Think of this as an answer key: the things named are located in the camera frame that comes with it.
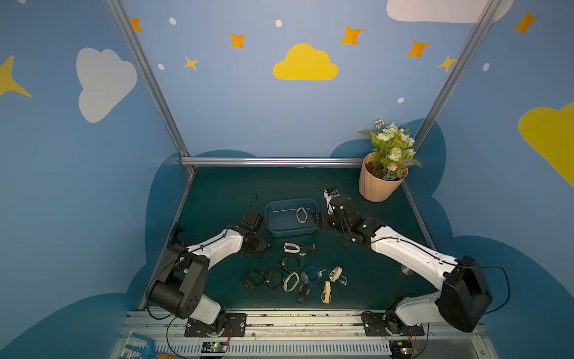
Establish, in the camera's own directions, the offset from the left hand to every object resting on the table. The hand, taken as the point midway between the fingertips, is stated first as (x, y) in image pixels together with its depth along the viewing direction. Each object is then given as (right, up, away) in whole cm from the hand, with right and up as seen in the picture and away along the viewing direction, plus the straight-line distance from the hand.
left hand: (266, 245), depth 91 cm
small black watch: (+2, -1, 0) cm, 2 cm away
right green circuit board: (+46, -29, -20) cm, 58 cm away
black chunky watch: (-3, -11, -7) cm, 14 cm away
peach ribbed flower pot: (+49, +24, +9) cm, 55 cm away
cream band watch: (+9, -11, -9) cm, 17 cm away
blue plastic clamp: (-36, -29, -21) cm, 51 cm away
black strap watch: (+16, -2, 0) cm, 16 cm away
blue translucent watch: (+19, -10, -5) cm, 22 cm away
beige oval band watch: (+17, +9, +9) cm, 21 cm away
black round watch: (+10, -7, -2) cm, 12 cm away
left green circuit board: (-15, -28, -20) cm, 38 cm away
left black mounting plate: (-9, -24, -16) cm, 30 cm away
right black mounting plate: (+39, -24, -15) cm, 48 cm away
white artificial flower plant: (+52, +40, 0) cm, 66 cm away
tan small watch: (+27, -9, -8) cm, 30 cm away
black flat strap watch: (+15, -15, -9) cm, 23 cm away
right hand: (+24, +15, -6) cm, 29 cm away
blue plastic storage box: (+6, +10, +11) cm, 16 cm away
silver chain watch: (+30, -11, -7) cm, 33 cm away
